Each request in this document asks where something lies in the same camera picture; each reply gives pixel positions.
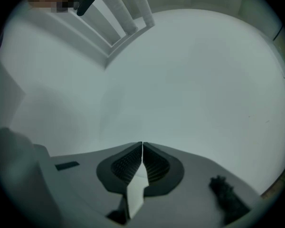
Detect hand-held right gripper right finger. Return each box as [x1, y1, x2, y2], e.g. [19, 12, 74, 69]
[133, 141, 262, 228]

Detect white slatted ceiling fixture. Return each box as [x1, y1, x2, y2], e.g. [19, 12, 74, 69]
[26, 0, 156, 70]

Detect black head-worn camera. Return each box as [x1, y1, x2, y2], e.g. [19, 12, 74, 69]
[73, 0, 98, 17]

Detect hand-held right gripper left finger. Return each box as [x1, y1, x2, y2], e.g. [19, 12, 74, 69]
[40, 141, 143, 228]

